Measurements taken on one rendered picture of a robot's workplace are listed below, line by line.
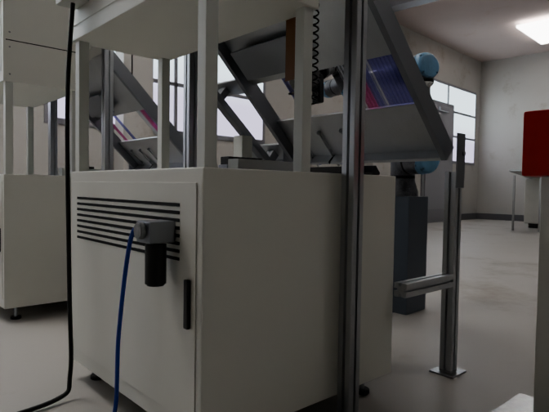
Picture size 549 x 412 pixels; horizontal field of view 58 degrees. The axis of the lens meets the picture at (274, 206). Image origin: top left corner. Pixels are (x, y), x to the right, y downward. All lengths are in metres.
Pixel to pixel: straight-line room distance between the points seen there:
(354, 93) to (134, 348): 0.81
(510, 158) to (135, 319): 10.04
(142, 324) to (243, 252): 0.32
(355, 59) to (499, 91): 9.92
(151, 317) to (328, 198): 0.50
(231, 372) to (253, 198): 0.36
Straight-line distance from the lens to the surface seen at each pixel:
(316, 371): 1.27
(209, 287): 1.00
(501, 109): 11.07
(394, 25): 1.49
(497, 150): 10.99
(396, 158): 1.77
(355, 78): 1.25
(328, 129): 1.89
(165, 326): 1.13
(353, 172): 1.23
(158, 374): 1.19
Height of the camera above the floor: 0.58
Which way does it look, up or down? 2 degrees down
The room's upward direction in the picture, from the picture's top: 1 degrees clockwise
